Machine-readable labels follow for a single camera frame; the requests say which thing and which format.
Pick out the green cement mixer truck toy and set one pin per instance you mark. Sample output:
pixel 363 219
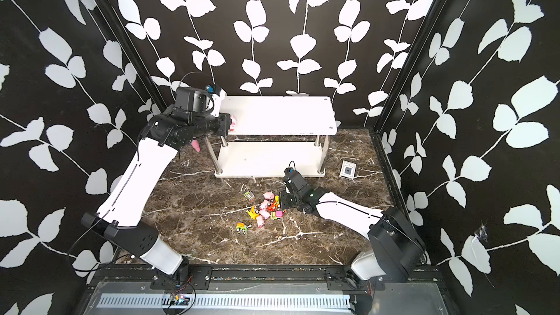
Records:
pixel 242 228

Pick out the white perforated vent strip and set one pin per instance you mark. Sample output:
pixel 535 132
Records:
pixel 227 301

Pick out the red toy car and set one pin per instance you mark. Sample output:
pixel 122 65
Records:
pixel 273 204

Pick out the green pink toy car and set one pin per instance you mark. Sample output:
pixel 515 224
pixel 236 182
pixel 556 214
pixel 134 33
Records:
pixel 275 215

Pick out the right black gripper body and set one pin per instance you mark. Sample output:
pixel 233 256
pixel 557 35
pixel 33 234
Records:
pixel 288 200

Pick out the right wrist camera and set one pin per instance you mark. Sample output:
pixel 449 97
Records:
pixel 293 180

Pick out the pink microphone on stand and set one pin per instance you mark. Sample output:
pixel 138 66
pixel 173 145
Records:
pixel 195 145

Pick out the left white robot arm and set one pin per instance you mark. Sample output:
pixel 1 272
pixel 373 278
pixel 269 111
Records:
pixel 194 115

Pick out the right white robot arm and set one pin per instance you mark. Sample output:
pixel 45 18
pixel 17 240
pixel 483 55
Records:
pixel 395 246

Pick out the yellow orange dump truck toy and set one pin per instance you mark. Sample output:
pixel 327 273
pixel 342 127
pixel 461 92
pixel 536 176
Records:
pixel 253 213

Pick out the white two-tier shelf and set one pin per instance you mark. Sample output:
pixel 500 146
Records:
pixel 276 116

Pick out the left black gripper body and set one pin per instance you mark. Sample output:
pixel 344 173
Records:
pixel 219 125

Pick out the pink rubber pig toy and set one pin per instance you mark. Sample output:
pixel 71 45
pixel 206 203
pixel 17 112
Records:
pixel 263 215
pixel 269 196
pixel 233 123

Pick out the small green circuit board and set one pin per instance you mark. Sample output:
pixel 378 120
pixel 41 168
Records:
pixel 180 300

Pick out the white square tag card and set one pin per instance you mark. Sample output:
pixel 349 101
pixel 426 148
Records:
pixel 348 170

